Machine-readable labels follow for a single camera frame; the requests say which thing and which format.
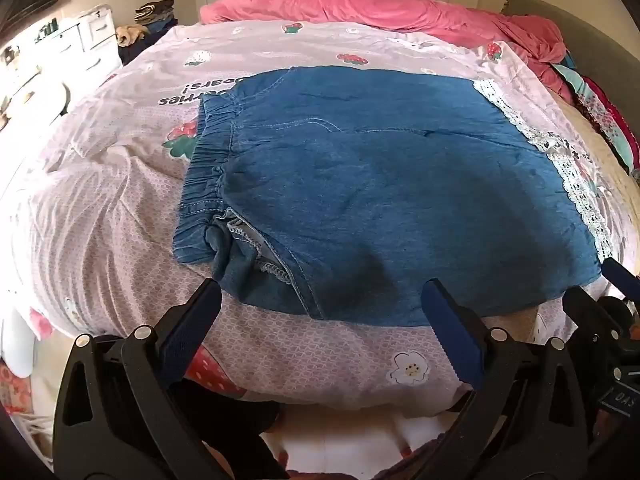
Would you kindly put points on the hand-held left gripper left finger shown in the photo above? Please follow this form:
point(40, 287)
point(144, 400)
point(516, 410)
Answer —
point(192, 320)

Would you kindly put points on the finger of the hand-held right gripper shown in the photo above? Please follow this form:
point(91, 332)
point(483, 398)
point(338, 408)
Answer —
point(582, 310)
point(620, 272)

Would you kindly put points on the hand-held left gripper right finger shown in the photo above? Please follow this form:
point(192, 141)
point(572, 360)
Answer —
point(450, 325)

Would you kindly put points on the blue denim pants lace hem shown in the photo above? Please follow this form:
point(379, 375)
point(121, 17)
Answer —
point(375, 170)

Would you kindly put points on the strawberry printed pink quilt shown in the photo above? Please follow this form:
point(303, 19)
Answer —
point(125, 170)

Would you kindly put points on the colourful patterned cloth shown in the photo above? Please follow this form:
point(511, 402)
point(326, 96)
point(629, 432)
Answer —
point(600, 105)

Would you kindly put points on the grey headboard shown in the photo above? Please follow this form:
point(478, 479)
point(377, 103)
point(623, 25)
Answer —
point(600, 45)

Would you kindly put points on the white dresser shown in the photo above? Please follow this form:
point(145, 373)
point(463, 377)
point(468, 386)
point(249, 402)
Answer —
point(90, 35)

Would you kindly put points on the pile of dark folded clothes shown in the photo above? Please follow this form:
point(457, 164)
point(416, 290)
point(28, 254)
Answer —
point(150, 15)

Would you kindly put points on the pink duvet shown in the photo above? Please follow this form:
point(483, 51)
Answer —
point(350, 5)

